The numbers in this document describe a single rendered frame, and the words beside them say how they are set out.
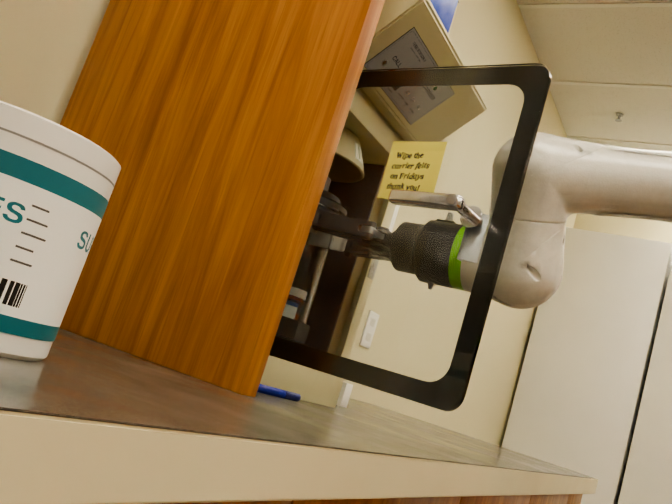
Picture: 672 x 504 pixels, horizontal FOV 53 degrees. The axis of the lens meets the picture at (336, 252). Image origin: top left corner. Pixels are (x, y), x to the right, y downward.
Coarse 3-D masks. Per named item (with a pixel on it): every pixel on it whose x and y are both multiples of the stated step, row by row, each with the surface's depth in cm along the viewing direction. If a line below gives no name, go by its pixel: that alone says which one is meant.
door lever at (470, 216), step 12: (396, 192) 75; (408, 192) 74; (420, 192) 73; (432, 192) 72; (396, 204) 76; (408, 204) 74; (420, 204) 73; (432, 204) 72; (444, 204) 71; (456, 204) 70; (468, 216) 73; (480, 216) 73
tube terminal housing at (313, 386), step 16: (272, 368) 95; (288, 368) 99; (304, 368) 103; (272, 384) 96; (288, 384) 100; (304, 384) 104; (320, 384) 108; (336, 384) 112; (304, 400) 104; (320, 400) 109; (336, 400) 113
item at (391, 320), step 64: (512, 64) 78; (384, 128) 86; (448, 128) 80; (512, 128) 75; (448, 192) 77; (512, 192) 73; (320, 256) 85; (384, 256) 79; (448, 256) 74; (320, 320) 82; (384, 320) 76; (448, 320) 72; (384, 384) 74; (448, 384) 70
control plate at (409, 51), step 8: (408, 32) 94; (416, 32) 95; (400, 40) 95; (408, 40) 95; (416, 40) 96; (392, 48) 95; (400, 48) 96; (408, 48) 97; (416, 48) 97; (424, 48) 98; (376, 56) 95; (384, 56) 96; (392, 56) 97; (400, 56) 97; (408, 56) 98; (416, 56) 99; (424, 56) 99; (368, 64) 96; (376, 64) 97; (392, 64) 98; (400, 64) 99; (408, 64) 99; (416, 64) 100; (424, 64) 101; (432, 64) 101
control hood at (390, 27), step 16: (400, 0) 92; (416, 0) 91; (384, 16) 92; (400, 16) 91; (416, 16) 92; (432, 16) 93; (384, 32) 92; (400, 32) 94; (432, 32) 96; (384, 48) 95; (432, 48) 99; (448, 48) 100; (448, 64) 103; (464, 64) 105
